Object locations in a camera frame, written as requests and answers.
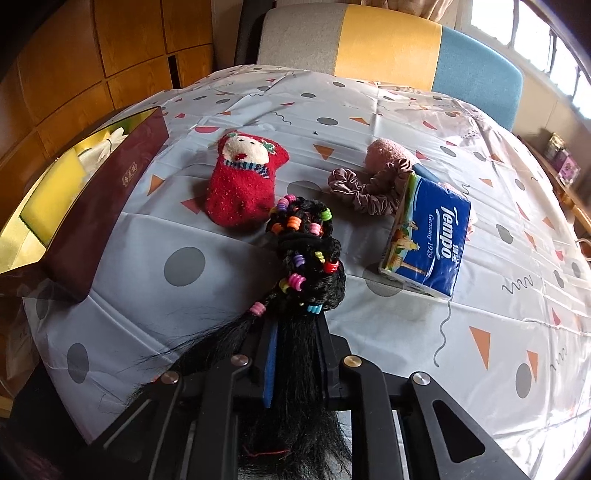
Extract window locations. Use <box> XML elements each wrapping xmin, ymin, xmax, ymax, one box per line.
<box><xmin>462</xmin><ymin>0</ymin><xmax>591</xmax><ymax>121</ymax></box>

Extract purple boxes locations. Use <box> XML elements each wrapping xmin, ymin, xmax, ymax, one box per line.
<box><xmin>545</xmin><ymin>133</ymin><xmax>581</xmax><ymax>188</ymax></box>

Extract blue tissue pack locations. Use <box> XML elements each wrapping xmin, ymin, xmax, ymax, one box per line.
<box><xmin>378</xmin><ymin>172</ymin><xmax>472</xmax><ymax>298</ymax></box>

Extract wooden wardrobe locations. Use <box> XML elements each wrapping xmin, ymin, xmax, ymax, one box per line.
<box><xmin>0</xmin><ymin>0</ymin><xmax>215</xmax><ymax>204</ymax></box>

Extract pink fluffy sock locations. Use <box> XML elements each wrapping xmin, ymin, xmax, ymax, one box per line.
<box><xmin>364</xmin><ymin>137</ymin><xmax>476</xmax><ymax>243</ymax></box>

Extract patterned tablecloth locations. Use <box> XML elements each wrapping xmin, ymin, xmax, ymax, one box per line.
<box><xmin>37</xmin><ymin>65</ymin><xmax>591</xmax><ymax>462</ymax></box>

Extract red doll sock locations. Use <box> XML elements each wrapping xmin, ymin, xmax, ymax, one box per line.
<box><xmin>205</xmin><ymin>130</ymin><xmax>291</xmax><ymax>228</ymax></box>

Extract gold-lined tin box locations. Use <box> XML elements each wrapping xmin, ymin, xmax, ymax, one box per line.
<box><xmin>0</xmin><ymin>106</ymin><xmax>171</xmax><ymax>303</ymax></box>

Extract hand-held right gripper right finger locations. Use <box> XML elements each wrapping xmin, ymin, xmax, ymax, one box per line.
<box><xmin>316</xmin><ymin>316</ymin><xmax>532</xmax><ymax>480</ymax></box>

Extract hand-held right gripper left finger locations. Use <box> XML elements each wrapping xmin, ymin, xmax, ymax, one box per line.
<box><xmin>85</xmin><ymin>318</ymin><xmax>280</xmax><ymax>480</ymax></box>

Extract beige curtain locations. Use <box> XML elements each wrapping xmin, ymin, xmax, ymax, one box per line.
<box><xmin>406</xmin><ymin>0</ymin><xmax>476</xmax><ymax>21</ymax></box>

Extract mauve satin scrunchie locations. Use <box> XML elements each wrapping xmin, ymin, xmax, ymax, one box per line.
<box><xmin>328</xmin><ymin>158</ymin><xmax>416</xmax><ymax>216</ymax></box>

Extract grey yellow blue sofa backrest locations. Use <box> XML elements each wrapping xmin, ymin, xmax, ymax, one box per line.
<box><xmin>256</xmin><ymin>4</ymin><xmax>525</xmax><ymax>132</ymax></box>

